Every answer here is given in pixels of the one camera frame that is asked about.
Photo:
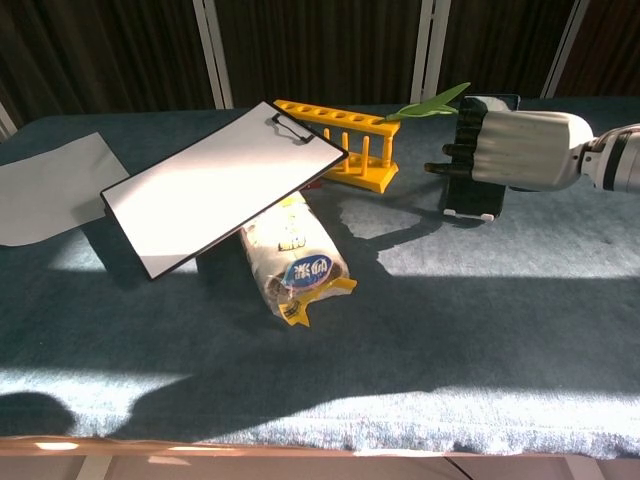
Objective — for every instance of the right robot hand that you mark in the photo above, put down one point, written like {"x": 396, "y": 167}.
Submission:
{"x": 525, "y": 150}

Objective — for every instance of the black smartphone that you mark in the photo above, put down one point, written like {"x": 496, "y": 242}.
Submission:
{"x": 475, "y": 197}

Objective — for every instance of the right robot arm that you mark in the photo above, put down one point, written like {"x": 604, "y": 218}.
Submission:
{"x": 617, "y": 157}

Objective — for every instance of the artificial red tulip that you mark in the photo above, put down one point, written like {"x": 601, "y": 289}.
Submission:
{"x": 425, "y": 107}

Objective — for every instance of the yellow test tube rack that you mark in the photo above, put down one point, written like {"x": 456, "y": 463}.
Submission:
{"x": 370, "y": 177}

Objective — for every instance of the blue table cloth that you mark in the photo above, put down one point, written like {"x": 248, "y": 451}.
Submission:
{"x": 450, "y": 310}

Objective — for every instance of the yellow white snack packet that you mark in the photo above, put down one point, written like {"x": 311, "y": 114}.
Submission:
{"x": 295, "y": 260}

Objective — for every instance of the white clipboard with black clip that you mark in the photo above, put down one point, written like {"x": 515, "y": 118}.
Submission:
{"x": 220, "y": 185}

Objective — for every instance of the white paper sheet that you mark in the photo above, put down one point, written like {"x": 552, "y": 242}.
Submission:
{"x": 50, "y": 195}

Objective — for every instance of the white partition post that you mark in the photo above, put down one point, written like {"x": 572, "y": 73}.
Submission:
{"x": 6, "y": 125}
{"x": 565, "y": 50}
{"x": 215, "y": 55}
{"x": 430, "y": 50}

